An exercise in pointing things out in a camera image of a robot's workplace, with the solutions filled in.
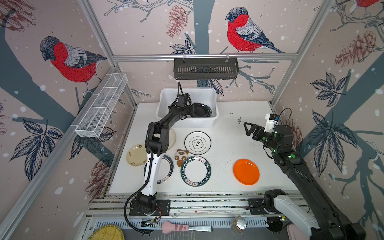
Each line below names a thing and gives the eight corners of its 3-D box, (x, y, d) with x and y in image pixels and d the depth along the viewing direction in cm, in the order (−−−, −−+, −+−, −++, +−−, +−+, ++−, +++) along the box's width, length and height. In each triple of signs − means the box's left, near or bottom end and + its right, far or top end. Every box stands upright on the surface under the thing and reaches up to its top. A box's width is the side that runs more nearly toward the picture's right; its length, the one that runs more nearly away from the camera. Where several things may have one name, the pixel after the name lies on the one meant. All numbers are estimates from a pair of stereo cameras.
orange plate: (235, 185, 83) (236, 184, 81) (231, 160, 92) (232, 158, 90) (261, 185, 83) (262, 184, 81) (254, 160, 92) (255, 158, 90)
